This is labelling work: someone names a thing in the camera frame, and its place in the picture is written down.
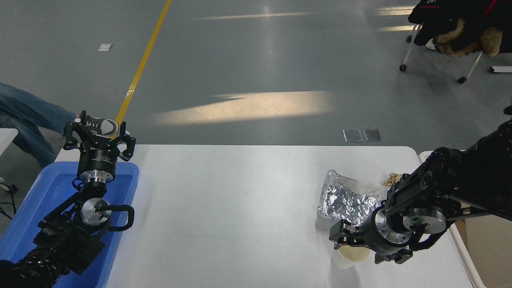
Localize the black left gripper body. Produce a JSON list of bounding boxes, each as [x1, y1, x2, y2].
[[77, 139, 121, 174]]

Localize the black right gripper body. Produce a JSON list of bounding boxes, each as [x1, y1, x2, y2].
[[355, 214, 400, 256]]

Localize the white paper cup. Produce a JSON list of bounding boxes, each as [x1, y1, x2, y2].
[[331, 243, 370, 269]]

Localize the crinkled foil tray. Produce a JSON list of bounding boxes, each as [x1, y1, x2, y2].
[[318, 170, 390, 225]]

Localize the person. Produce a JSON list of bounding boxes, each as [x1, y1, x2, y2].
[[0, 82, 130, 168]]

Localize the blue plastic tray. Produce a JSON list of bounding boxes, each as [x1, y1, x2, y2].
[[0, 162, 140, 288]]

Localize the small white side table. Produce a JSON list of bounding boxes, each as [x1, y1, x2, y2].
[[0, 128, 19, 157]]

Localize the large pale plastic bin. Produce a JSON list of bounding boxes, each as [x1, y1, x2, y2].
[[418, 150, 512, 288]]

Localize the wheeled metal chair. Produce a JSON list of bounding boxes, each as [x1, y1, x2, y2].
[[399, 22, 484, 84]]

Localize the dark coat with fur trim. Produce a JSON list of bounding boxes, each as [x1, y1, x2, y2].
[[408, 0, 512, 57]]

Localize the black floor cables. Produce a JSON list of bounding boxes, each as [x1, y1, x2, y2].
[[0, 178, 18, 220]]

